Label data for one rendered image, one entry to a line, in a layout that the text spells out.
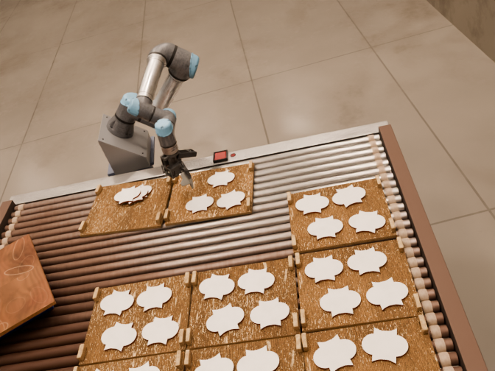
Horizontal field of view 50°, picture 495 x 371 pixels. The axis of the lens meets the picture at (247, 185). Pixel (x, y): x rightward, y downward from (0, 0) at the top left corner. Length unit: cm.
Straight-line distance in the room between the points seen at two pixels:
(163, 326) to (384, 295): 81
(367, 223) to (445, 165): 177
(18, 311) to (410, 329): 148
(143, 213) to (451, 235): 185
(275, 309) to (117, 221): 98
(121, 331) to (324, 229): 88
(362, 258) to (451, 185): 177
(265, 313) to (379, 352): 42
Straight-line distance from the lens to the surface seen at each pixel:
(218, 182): 253
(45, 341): 231
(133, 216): 256
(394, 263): 203
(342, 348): 182
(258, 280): 205
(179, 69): 265
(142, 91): 243
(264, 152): 268
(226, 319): 198
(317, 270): 203
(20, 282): 241
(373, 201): 227
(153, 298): 215
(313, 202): 229
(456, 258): 328
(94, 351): 213
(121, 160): 294
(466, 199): 362
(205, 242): 231
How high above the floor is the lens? 249
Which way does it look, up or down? 39 degrees down
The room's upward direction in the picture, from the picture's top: 18 degrees counter-clockwise
